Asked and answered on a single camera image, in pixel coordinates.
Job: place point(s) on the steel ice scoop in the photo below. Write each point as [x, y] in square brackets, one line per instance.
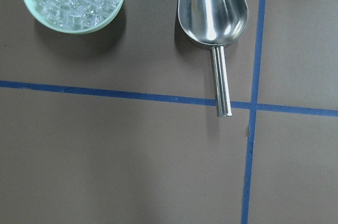
[214, 24]

